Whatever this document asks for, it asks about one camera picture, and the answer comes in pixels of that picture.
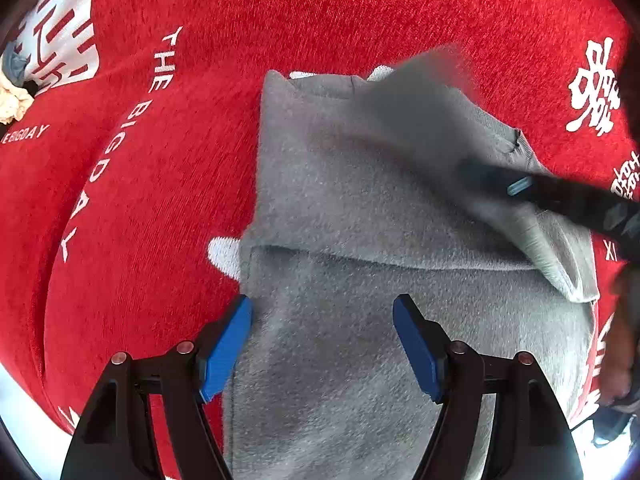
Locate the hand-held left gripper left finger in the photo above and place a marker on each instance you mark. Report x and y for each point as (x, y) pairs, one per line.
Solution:
(229, 345)

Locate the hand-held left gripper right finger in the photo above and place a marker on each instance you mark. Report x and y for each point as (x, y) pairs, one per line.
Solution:
(417, 345)

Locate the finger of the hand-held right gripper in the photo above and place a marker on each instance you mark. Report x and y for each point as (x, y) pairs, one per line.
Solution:
(560, 195)

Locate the grey small garment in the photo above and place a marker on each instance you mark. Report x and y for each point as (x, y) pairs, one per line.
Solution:
(360, 220)

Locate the person's right hand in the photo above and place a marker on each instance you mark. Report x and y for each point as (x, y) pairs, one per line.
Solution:
(622, 330)

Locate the red printed blanket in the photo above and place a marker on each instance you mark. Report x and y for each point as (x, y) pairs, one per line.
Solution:
(165, 220)

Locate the cream cloth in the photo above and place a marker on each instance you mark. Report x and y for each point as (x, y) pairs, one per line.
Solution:
(12, 102)

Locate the blue-grey cloth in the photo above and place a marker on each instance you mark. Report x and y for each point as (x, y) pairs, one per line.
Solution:
(15, 62)

